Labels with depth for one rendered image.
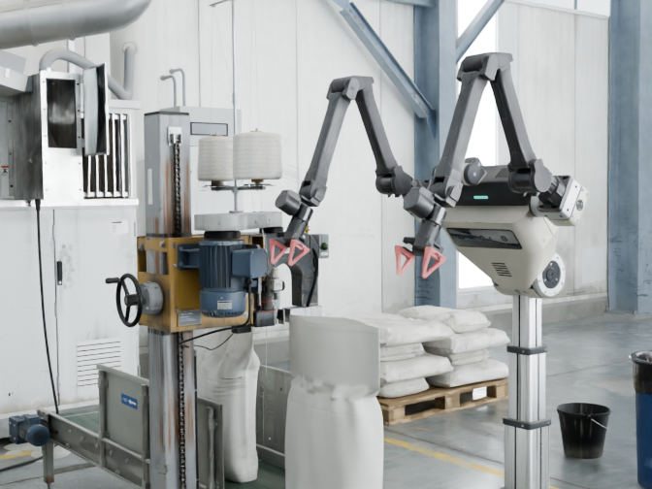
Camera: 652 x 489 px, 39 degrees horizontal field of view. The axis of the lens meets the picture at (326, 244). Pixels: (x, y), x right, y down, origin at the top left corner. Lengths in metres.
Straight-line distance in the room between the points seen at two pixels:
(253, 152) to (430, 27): 6.44
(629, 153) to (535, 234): 8.70
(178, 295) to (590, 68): 8.87
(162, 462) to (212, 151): 1.08
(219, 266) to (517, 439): 1.18
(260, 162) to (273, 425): 1.41
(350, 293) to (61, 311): 3.60
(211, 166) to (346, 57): 5.60
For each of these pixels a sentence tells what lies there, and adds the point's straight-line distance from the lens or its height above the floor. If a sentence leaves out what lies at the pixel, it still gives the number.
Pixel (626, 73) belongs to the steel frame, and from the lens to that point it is 11.75.
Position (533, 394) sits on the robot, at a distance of 3.26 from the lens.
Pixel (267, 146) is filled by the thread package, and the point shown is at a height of 1.64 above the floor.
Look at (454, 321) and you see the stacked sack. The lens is 6.50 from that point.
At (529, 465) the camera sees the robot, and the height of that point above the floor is 0.55.
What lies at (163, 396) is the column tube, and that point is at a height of 0.80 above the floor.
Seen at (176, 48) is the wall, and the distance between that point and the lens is 7.76.
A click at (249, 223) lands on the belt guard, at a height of 1.38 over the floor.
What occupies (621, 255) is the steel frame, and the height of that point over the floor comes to 0.72.
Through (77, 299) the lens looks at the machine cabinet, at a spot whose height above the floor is 0.85.
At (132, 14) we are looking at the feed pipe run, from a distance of 5.62.
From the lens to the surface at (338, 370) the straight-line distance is 3.04.
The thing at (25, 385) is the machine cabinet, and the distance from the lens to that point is 5.86.
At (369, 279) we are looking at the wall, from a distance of 8.87.
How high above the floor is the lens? 1.47
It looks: 3 degrees down
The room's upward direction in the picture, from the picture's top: 1 degrees counter-clockwise
